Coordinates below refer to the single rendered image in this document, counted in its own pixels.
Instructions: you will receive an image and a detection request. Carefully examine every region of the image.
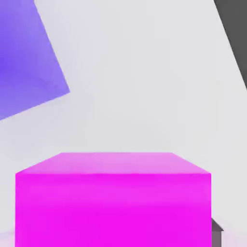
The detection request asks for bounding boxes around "large purple box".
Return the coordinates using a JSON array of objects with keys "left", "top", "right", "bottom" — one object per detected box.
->
[{"left": 0, "top": 0, "right": 71, "bottom": 121}]

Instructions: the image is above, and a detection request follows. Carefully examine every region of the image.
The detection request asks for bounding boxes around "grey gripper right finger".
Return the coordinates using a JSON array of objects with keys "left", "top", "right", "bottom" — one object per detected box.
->
[{"left": 211, "top": 218, "right": 247, "bottom": 247}]

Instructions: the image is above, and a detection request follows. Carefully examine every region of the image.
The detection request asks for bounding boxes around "small magenta cube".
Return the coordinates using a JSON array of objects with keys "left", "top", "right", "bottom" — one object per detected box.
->
[{"left": 14, "top": 151, "right": 212, "bottom": 247}]

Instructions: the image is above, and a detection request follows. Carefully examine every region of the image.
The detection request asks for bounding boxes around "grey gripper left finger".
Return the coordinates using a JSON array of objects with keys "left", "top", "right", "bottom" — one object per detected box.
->
[{"left": 0, "top": 230, "right": 16, "bottom": 247}]

